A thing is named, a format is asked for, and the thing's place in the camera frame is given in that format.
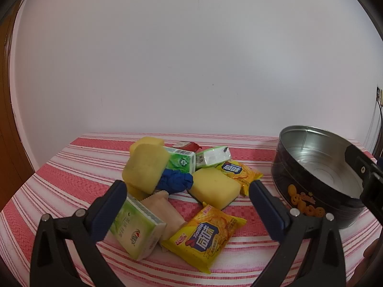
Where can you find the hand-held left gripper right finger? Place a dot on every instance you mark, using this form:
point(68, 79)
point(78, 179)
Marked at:
point(269, 209)

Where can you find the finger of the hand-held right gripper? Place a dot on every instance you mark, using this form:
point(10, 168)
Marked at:
point(372, 191)
point(359, 161)

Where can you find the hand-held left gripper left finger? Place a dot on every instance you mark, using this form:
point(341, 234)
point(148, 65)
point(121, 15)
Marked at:
point(110, 209)

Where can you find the pale green tissue pack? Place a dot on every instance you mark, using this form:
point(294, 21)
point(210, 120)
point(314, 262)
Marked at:
point(134, 227)

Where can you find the round black metal tin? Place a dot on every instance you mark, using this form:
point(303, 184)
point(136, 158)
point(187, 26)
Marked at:
point(299, 185)

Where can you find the beige serrated packet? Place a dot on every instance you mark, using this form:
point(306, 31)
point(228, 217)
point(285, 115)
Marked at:
point(164, 215)

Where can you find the large yellow cracker packet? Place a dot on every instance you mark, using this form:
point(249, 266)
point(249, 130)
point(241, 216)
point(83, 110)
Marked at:
point(206, 239)

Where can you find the green white tissue pack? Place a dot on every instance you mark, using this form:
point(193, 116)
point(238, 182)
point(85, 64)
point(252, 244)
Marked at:
point(214, 155)

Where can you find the bright green tissue pack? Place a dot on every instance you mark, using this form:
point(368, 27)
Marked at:
point(181, 161)

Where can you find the red snack packet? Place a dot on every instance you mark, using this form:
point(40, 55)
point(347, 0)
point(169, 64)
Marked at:
point(187, 146)

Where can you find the person's right hand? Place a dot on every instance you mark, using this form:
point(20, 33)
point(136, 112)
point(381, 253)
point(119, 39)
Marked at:
point(372, 269)

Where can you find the dark wooden cabinet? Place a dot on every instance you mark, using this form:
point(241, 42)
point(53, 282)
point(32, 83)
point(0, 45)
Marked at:
point(380, 145)

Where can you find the small yellow cracker packet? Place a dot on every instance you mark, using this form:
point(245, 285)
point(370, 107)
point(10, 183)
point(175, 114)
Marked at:
point(239, 175)

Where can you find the red white striped tablecloth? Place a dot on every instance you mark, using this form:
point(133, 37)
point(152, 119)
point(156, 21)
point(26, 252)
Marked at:
point(74, 170)

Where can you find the blue crumpled cloth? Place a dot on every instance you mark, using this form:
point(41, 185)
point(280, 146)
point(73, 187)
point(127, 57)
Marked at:
point(175, 182)

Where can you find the brown wooden door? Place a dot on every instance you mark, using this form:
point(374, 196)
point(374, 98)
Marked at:
point(9, 110)

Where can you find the white wall socket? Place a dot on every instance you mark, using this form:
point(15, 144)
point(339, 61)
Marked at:
point(380, 94)

